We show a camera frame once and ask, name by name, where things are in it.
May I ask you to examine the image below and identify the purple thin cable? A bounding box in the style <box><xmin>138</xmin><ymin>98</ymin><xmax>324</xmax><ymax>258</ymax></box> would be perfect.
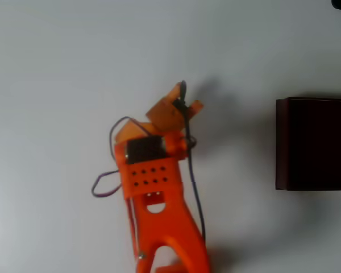
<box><xmin>91</xmin><ymin>115</ymin><xmax>154</xmax><ymax>199</ymax></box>

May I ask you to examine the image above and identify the dark thin cable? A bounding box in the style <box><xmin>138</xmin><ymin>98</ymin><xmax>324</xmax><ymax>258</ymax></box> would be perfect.
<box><xmin>172</xmin><ymin>80</ymin><xmax>207</xmax><ymax>245</ymax></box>

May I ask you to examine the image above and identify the dark brown box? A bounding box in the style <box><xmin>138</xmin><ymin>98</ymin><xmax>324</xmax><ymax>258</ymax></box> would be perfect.
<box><xmin>275</xmin><ymin>96</ymin><xmax>341</xmax><ymax>192</ymax></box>

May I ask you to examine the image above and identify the orange forked mount bracket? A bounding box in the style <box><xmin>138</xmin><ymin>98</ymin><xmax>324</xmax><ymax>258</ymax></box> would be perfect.
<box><xmin>170</xmin><ymin>81</ymin><xmax>205</xmax><ymax>119</ymax></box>

